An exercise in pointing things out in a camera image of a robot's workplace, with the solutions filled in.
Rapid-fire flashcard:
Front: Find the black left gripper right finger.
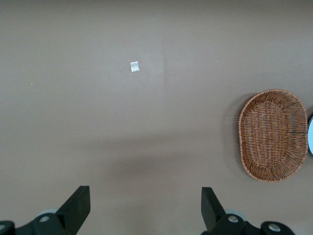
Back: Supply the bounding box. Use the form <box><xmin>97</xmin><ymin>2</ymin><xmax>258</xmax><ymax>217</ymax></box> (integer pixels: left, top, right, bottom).
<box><xmin>201</xmin><ymin>187</ymin><xmax>264</xmax><ymax>235</ymax></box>

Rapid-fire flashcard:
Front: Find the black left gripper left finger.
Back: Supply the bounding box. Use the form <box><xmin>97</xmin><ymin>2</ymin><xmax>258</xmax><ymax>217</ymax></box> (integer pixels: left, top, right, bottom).
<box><xmin>14</xmin><ymin>185</ymin><xmax>90</xmax><ymax>235</ymax></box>

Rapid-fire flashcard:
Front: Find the brown oval wicker basket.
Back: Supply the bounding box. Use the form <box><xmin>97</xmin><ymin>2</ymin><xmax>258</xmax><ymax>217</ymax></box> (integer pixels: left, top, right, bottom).
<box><xmin>238</xmin><ymin>89</ymin><xmax>309</xmax><ymax>184</ymax></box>

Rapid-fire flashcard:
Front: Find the light blue round plate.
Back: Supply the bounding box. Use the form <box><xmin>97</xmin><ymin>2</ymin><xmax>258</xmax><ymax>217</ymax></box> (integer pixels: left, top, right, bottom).
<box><xmin>307</xmin><ymin>114</ymin><xmax>313</xmax><ymax>156</ymax></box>

